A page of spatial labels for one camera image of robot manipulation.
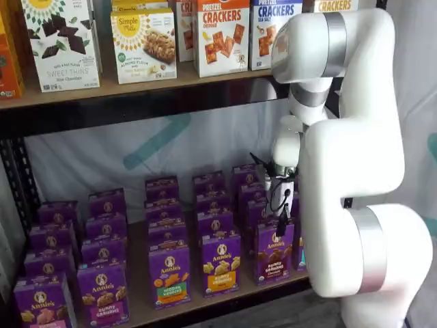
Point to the yellow Simple Mills box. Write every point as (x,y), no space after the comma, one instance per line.
(136,5)

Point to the purple Annie's box yellow label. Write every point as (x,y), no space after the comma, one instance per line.
(220,266)

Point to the white backdrop sheet teal stripe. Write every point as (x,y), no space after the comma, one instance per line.
(85,160)

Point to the black metal shelving rack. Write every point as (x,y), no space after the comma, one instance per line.
(102,118)

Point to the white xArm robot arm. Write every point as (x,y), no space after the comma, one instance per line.
(358,153)

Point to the orange snack box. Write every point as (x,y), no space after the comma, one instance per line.
(8,61)

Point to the yellow lettered Crackers box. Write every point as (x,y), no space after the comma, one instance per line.
(334,6)

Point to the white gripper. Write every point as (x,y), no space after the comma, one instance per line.
(278,200)

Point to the Simple Mills almond bar box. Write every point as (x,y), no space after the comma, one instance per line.
(143,65)

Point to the wooden shelf board with purple boxes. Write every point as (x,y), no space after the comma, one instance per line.
(136,246)

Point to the Sweet Thins chocolate cookie box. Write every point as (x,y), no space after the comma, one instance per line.
(65,68)

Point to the purple Annie's box pink label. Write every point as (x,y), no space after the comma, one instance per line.
(44,307)
(102,297)

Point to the Pretzel Crackers cheddar box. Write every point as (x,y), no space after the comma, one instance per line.
(222,61)

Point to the purple Annie's Hidden Veggies box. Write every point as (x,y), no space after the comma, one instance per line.
(169,276)

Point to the white side curtain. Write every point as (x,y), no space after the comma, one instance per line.
(420,85)

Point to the blue Pretzel Crackers sea salt box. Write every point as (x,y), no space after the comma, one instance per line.
(263,41)

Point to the narrow white cracker box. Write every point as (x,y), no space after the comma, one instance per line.
(186,41)

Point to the wooden shelf board with crackers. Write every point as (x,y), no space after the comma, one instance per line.
(136,90)

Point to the purple Annie's box brown patch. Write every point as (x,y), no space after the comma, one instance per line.
(273,263)

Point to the purple Annie's snack box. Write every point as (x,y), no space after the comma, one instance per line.
(209,182)
(106,227)
(215,223)
(102,251)
(167,234)
(251,193)
(242,176)
(211,203)
(48,263)
(107,203)
(51,237)
(58,213)
(162,189)
(256,212)
(296,203)
(164,212)

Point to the purple Annie's box teal label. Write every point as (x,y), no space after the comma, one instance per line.
(300,253)

